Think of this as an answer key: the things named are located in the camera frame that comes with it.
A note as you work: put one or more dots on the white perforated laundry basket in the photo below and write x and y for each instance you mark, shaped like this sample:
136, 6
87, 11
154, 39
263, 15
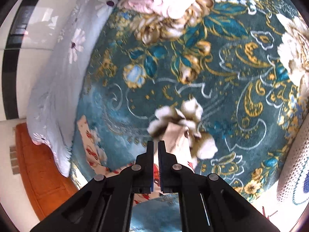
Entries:
293, 181

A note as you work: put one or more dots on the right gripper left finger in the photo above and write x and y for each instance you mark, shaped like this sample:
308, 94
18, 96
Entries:
118, 191

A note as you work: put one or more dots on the light blue daisy quilt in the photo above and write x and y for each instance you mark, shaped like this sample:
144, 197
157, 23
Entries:
51, 111

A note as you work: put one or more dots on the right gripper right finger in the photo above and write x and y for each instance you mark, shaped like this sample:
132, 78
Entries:
192, 190

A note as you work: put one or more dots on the orange wooden bed frame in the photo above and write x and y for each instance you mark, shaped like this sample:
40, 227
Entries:
45, 186

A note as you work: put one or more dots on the teal floral blanket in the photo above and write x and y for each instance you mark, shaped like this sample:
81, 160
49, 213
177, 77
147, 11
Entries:
234, 72

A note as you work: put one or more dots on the cream car print garment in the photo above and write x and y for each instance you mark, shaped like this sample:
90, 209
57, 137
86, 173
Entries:
176, 138

